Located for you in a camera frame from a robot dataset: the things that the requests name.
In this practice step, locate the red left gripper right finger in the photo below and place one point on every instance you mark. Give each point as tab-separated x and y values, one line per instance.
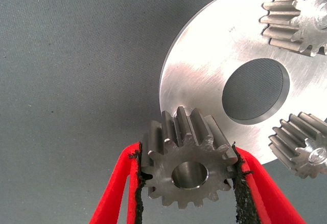
268	203

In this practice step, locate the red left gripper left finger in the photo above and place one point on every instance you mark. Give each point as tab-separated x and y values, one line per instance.
116	183

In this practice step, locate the small steel gear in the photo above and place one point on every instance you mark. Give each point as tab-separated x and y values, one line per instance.
163	173
288	17
293	147

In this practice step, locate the dark grey table cloth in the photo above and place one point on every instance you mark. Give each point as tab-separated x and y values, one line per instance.
64	68

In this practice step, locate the round metal plate with hole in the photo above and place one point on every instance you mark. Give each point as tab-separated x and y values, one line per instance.
204	55

